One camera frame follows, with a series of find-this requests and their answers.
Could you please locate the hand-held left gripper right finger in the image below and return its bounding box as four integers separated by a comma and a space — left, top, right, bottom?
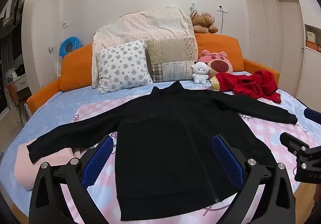
212, 134, 293, 224

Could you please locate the brown plush toy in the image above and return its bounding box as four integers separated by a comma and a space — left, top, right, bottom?
189, 10, 218, 34

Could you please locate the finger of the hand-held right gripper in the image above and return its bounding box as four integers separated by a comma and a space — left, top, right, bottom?
303, 108, 321, 121
280, 132, 321, 164

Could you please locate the black jacket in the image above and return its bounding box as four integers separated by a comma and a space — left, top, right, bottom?
26, 81, 298, 222

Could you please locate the pale pink folded cloth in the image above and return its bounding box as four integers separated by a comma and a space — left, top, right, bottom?
14, 142, 76, 190

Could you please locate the white door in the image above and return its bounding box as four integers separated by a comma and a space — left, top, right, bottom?
241, 0, 269, 74
273, 0, 305, 99

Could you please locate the floral print pillow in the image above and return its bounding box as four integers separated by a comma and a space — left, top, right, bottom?
96, 40, 153, 94

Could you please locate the beige patchwork pillow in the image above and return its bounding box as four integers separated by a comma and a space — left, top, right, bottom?
145, 37, 198, 83

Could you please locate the red garment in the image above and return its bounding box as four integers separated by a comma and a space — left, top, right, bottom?
209, 70, 282, 103

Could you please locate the blue inflatable ring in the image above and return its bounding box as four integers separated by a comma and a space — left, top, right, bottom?
59, 36, 84, 60

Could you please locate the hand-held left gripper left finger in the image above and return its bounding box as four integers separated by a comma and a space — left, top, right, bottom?
29, 135, 114, 224

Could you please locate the dark shelving unit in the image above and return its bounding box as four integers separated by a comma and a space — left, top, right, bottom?
0, 0, 28, 114

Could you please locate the pink checked printed blanket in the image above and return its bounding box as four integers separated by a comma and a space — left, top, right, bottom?
59, 93, 319, 224

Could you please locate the white sheep plush toy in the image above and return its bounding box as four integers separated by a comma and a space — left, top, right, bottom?
192, 61, 210, 84

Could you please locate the cream knitted blanket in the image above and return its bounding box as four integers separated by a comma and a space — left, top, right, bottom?
91, 5, 195, 88

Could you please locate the pink bear plush toy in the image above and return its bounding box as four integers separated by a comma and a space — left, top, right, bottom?
198, 50, 234, 75

